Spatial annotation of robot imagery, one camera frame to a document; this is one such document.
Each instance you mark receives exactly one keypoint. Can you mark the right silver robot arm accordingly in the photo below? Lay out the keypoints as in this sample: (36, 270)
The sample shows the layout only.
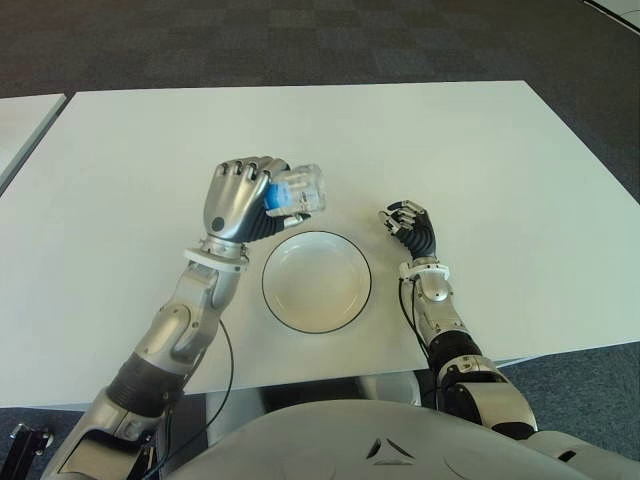
(450, 320)

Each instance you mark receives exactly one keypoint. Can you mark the white neighbouring table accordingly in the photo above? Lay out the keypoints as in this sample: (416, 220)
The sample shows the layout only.
(22, 130)

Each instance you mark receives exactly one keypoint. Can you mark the clear water bottle blue cap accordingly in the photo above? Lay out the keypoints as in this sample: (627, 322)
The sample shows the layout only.
(305, 187)

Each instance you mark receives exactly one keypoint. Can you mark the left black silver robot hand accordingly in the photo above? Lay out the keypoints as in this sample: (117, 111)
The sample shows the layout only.
(230, 200)

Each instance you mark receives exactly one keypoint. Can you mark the grey robot torso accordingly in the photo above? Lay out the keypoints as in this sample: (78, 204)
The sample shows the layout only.
(380, 445)

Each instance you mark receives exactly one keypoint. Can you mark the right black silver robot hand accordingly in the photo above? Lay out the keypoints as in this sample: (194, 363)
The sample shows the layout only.
(422, 235)

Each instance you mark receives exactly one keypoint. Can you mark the black metal stand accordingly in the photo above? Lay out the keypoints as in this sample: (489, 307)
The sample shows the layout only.
(30, 440)

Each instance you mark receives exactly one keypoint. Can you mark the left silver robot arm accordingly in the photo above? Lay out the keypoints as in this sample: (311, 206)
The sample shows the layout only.
(175, 330)

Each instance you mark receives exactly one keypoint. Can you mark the white plate with black rim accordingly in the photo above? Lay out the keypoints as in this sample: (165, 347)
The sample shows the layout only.
(316, 282)

